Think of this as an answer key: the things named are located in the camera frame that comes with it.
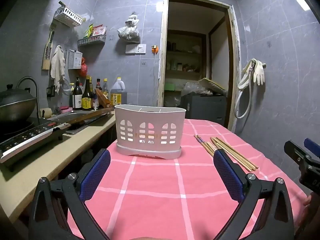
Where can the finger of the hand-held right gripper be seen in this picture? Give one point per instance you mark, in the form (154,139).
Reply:
(296,152)
(312,147)

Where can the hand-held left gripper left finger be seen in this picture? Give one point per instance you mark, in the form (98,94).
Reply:
(96,172)

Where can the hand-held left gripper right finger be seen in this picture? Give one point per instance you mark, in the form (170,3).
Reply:
(228,175)

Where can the white plastic utensil holder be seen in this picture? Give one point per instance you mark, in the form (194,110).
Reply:
(150,116)

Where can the person's right hand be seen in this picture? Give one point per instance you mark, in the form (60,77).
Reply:
(305,203)

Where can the beige kitchen counter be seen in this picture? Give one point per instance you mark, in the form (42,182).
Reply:
(75,145)

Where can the wooden cutting board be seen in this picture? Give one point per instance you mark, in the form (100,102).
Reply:
(85,116)

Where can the steel sink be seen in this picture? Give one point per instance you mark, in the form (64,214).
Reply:
(62,116)

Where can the pink soap box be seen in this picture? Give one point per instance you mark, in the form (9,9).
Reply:
(66,109)

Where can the black cabinet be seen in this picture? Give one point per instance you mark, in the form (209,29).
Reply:
(202,107)

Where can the dark scrubber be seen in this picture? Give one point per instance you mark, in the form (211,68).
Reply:
(58,110)

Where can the brown seasoning packet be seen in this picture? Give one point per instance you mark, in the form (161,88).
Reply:
(103,98)

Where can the black induction cooker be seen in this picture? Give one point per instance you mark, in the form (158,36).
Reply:
(30,137)

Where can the dark soy sauce bottle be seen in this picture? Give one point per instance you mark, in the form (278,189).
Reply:
(87,97)

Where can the dark wine bottle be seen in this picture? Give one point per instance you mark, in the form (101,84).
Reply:
(77,97)

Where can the beige loofah sponge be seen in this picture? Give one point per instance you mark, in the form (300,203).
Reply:
(46,112)

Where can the large cooking oil jug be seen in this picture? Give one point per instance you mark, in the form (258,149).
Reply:
(118,93)

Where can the yellow-capped clear bottle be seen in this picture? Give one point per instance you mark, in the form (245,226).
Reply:
(105,88)

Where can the black-capped sauce bottle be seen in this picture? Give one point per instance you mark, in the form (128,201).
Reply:
(98,85)

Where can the white rubber gloves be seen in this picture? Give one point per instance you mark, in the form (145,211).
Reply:
(259,72)

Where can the round strainer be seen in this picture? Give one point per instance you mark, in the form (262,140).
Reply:
(67,88)

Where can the flat cardboard piece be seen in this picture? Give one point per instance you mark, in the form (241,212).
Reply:
(215,85)

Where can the crumpled clear plastic bag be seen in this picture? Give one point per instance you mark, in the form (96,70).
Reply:
(193,88)

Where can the grey curved faucet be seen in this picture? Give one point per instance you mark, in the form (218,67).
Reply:
(37,90)

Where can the dark wok with lid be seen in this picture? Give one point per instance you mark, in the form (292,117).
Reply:
(15,105)

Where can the red plastic bag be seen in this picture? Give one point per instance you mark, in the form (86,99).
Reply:
(84,67)

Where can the green box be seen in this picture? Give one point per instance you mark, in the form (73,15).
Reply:
(170,86)

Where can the white hanging towel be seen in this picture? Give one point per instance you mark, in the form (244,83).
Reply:
(57,65)

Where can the white perforated hanging box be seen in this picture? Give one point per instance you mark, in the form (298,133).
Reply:
(74,59)

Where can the wooden knife rack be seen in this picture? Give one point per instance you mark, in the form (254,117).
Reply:
(47,57)

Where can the wooden storage shelf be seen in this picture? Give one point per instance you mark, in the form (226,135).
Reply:
(185,53)

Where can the colourful snack packets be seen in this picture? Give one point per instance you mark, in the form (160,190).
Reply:
(96,31)

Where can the clear hanging plastic bag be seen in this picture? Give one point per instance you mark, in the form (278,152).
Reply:
(128,32)

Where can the white wall socket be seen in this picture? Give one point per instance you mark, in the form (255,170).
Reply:
(135,49)

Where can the grey wall rack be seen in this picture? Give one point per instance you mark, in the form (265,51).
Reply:
(91,40)

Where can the wooden door frame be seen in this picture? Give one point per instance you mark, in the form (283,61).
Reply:
(162,55)

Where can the orange wall hook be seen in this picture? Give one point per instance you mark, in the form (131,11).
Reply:
(155,49)

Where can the white slotted wall basket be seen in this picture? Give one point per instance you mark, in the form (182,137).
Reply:
(68,16)

